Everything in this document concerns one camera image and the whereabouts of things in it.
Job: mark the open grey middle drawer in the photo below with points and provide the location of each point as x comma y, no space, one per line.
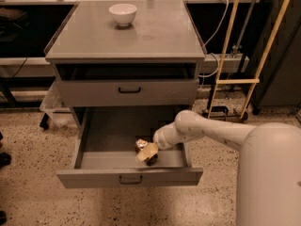
105,150

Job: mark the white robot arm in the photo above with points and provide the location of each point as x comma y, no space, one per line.
269,167

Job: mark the clear plastic bin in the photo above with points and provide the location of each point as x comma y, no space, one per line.
53,106

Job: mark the grey drawer cabinet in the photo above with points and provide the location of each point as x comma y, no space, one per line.
160,44

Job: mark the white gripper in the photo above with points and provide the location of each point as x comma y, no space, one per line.
160,138

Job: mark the white ceramic bowl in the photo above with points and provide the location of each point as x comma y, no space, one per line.
123,14

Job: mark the closed grey upper drawer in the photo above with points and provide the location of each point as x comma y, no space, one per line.
128,92

